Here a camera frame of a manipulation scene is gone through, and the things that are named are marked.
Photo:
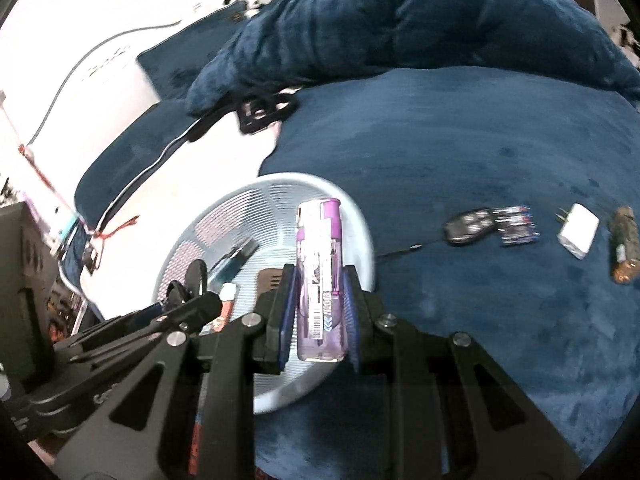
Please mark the frosted grey bottle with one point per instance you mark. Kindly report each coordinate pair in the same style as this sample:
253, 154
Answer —
235, 257

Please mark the brown wooden comb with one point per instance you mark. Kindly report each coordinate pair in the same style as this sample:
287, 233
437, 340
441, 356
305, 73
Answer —
269, 282

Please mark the white charger plug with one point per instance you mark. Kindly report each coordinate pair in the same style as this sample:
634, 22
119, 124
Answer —
580, 230

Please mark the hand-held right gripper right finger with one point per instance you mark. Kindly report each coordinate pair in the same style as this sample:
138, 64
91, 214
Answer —
351, 320

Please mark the pack of batteries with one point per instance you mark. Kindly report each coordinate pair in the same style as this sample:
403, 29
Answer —
517, 225

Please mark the purple translucent lighter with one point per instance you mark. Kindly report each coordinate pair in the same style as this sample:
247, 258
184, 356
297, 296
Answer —
320, 270

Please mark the panda plush toy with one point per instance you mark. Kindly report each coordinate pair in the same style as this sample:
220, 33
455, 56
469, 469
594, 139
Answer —
245, 1

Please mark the brown spice bottle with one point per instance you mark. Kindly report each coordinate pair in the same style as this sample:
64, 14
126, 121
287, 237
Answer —
625, 245

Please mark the light blue perforated plastic basket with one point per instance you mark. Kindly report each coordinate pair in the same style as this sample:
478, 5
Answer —
280, 200

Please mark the red and white lighter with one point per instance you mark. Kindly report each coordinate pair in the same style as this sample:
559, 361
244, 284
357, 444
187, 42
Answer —
228, 302

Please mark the white bed sheet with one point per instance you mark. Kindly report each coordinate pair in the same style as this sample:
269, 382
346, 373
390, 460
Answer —
75, 20

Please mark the black furniture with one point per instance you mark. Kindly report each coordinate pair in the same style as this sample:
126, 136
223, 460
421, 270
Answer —
25, 285

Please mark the blue plush blanket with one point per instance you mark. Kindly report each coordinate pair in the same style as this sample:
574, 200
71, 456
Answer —
450, 150

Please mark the dark blue blanket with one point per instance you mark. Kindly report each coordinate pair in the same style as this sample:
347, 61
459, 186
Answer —
400, 20

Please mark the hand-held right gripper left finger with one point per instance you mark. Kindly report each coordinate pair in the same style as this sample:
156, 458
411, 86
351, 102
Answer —
289, 320

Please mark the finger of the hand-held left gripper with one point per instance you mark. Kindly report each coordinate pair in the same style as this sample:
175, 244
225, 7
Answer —
147, 311
195, 307

